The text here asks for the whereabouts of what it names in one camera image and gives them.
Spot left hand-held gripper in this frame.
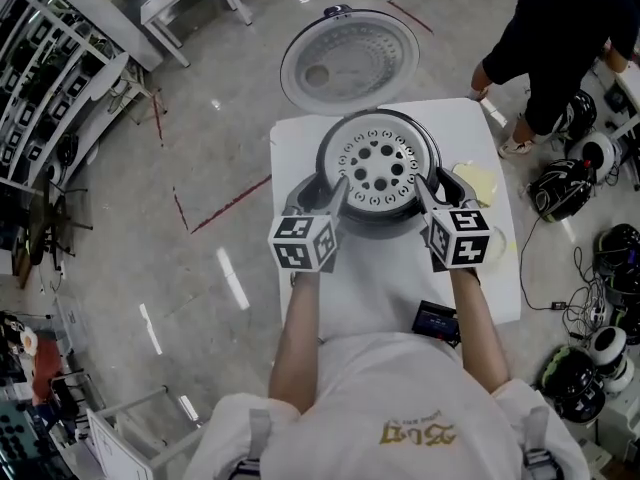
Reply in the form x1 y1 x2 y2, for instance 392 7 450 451
267 173 352 274

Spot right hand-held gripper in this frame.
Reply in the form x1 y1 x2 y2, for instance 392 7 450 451
412 167 493 273

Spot dark pot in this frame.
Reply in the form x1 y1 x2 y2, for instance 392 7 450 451
315 109 443 222

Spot round perforated steamer plate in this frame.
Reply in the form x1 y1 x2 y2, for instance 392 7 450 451
323 117 432 215

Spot navy rice cooker white lid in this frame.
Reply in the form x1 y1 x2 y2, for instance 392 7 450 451
278 5 445 240

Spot person's left forearm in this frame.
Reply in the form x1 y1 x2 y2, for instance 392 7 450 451
268 270 324 415

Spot person's right forearm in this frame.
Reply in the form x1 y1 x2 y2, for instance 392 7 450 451
449 266 512 395

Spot yellow sponge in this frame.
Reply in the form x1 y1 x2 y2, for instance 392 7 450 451
452 161 499 209

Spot small white bowl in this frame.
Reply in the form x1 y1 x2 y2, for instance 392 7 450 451
487 225 517 262

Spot black helmet with red knob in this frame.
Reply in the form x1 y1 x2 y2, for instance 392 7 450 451
528 157 599 224

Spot white helmet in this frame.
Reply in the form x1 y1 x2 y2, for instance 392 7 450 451
592 325 637 395
567 131 622 175

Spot person's white shirt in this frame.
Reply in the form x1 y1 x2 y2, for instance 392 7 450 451
184 331 589 480

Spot black and green helmet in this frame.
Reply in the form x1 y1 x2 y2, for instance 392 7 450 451
539 345 609 425

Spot white side table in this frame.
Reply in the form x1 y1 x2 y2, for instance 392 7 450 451
139 0 254 69

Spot white shelf rack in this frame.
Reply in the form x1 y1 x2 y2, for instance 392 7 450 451
0 0 132 190

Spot group of dark helmets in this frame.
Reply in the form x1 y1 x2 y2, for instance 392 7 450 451
0 2 114 169

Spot red cloth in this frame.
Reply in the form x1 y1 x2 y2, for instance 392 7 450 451
29 337 64 410

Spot grey shoulder strap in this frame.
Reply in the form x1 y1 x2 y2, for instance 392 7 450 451
234 408 272 480
522 406 557 480

